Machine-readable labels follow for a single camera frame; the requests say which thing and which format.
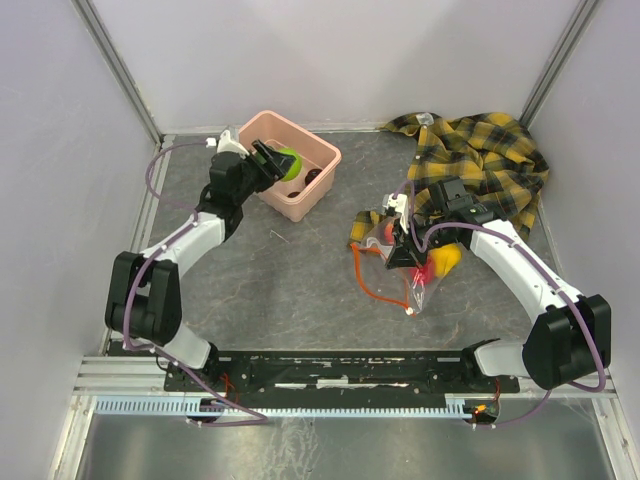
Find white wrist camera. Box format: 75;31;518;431
205;127;249;158
382;193;410;233

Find clear zip top bag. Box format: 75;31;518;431
350;219;440;316

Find red fake tomato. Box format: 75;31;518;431
410;264;435;286

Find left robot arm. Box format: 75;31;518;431
105;131;302;390

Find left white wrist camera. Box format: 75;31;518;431
205;127;249;158

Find yellow plaid shirt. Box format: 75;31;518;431
382;112;550;240

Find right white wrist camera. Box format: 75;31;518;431
382;193;410;233

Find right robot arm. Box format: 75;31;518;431
383;177;611;393

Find pink plastic bin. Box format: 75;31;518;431
239;110;342;222

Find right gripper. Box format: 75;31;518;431
384;214;457;270

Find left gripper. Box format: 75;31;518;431
233;138;294;204

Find green fake apple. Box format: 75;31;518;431
278;147;302;182

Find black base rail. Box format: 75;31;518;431
163;341;521;409

